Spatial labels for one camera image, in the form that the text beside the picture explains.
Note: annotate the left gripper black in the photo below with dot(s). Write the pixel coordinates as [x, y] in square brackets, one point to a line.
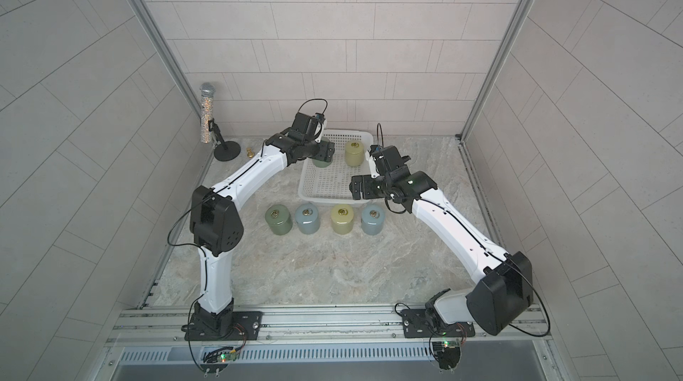
[325, 151]

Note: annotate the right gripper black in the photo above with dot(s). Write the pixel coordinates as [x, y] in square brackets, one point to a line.
[368, 191]

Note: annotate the white plastic basket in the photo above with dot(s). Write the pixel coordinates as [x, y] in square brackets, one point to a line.
[331, 185]

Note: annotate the yellow-green tea canister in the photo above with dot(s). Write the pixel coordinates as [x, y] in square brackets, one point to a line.
[342, 218]

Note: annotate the blue tea canister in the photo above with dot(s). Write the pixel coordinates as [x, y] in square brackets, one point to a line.
[372, 219]
[307, 218]

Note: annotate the blue tea canister front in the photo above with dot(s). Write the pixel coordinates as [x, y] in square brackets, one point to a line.
[307, 218]

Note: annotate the dark green tea canister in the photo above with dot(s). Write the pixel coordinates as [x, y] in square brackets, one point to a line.
[279, 219]

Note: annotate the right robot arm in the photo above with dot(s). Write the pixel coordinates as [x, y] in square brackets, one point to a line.
[503, 287]

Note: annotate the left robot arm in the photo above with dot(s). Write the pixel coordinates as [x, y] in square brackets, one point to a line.
[215, 221]

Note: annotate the microphone on black stand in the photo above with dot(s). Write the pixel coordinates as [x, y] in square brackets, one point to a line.
[210, 132]

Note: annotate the white vent grille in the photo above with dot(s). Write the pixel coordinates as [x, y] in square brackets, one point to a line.
[314, 353]

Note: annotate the right circuit board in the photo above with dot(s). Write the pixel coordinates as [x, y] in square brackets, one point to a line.
[446, 354]

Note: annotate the circuit board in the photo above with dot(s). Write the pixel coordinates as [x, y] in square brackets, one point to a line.
[446, 354]
[216, 361]

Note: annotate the left circuit board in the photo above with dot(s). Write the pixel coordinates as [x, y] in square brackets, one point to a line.
[216, 361]

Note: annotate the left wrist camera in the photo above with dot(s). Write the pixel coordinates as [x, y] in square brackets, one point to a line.
[307, 127]

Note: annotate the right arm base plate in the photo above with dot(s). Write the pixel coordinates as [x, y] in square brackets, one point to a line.
[417, 325]

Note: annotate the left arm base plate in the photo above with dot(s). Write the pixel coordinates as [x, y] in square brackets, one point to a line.
[226, 326]

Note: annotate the aluminium mounting rail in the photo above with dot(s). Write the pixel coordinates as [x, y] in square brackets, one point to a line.
[279, 325]

